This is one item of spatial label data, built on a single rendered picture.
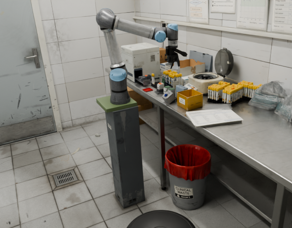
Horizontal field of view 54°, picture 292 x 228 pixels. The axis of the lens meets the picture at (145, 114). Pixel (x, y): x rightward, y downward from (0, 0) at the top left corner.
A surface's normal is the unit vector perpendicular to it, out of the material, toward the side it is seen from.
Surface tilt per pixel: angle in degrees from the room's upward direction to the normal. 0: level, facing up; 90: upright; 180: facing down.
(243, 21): 93
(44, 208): 0
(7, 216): 0
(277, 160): 0
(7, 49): 90
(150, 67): 90
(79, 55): 90
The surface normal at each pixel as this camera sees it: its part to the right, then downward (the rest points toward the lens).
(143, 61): 0.44, 0.33
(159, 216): -0.06, -0.89
